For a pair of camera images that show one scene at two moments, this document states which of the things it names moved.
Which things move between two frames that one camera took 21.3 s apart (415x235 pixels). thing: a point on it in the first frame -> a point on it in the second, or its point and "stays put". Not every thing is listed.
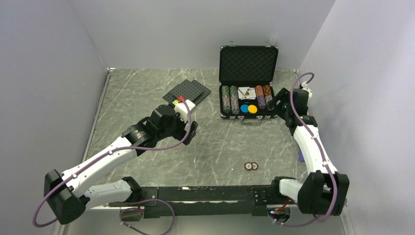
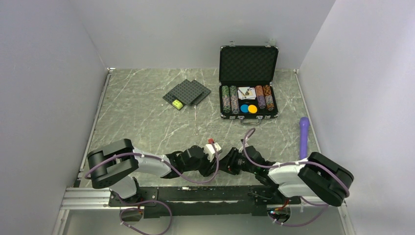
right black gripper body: x=283 y=108 -> x=238 y=163
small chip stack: x=268 y=98 stays put
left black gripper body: x=177 y=129 -> x=204 y=166
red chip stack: x=259 y=90 stays put
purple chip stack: x=261 y=102 stays put
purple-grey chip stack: x=234 y=103 stays put
